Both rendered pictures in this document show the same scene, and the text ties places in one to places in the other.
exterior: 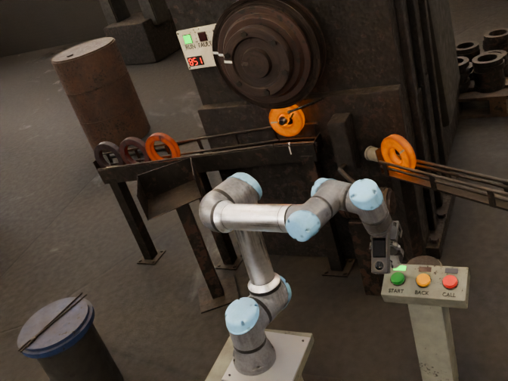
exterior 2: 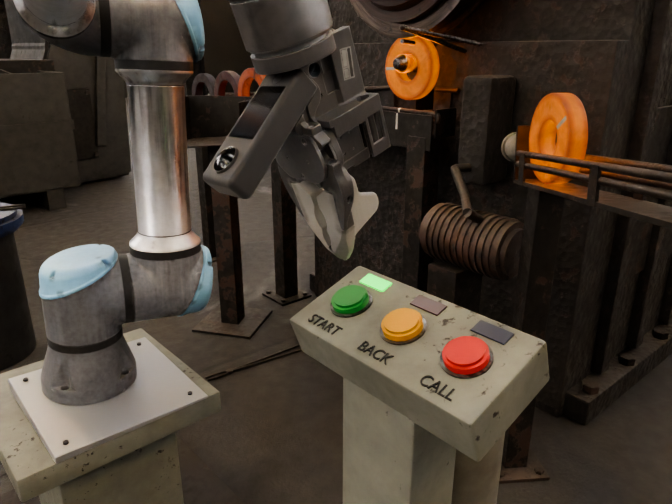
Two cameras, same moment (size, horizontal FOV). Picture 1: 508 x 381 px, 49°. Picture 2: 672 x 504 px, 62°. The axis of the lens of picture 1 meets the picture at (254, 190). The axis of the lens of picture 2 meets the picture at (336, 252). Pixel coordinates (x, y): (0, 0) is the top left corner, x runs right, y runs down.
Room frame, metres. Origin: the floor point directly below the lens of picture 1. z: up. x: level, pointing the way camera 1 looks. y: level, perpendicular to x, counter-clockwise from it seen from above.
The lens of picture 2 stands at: (0.77, -0.46, 0.85)
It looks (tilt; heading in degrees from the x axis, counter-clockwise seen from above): 20 degrees down; 16
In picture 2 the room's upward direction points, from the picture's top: straight up
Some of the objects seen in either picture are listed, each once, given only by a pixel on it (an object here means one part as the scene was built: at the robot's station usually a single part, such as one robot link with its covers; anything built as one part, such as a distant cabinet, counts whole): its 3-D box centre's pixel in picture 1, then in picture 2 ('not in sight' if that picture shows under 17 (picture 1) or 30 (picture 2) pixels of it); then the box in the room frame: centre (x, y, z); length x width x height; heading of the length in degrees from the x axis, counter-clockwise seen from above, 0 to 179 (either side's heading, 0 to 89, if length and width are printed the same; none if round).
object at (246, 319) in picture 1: (246, 322); (85, 290); (1.46, 0.16, 0.48); 0.13 x 0.12 x 0.14; 133
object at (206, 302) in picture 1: (190, 239); (220, 217); (2.29, 0.36, 0.36); 0.26 x 0.20 x 0.72; 92
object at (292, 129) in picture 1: (286, 119); (411, 67); (2.25, -0.23, 0.81); 0.16 x 0.03 x 0.16; 57
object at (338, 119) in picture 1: (345, 142); (486, 129); (2.12, -0.43, 0.68); 0.11 x 0.08 x 0.24; 147
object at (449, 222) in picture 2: (375, 242); (465, 324); (1.95, -0.43, 0.27); 0.22 x 0.13 x 0.53; 57
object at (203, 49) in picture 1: (207, 46); not in sight; (2.52, 0.00, 1.15); 0.26 x 0.02 x 0.18; 57
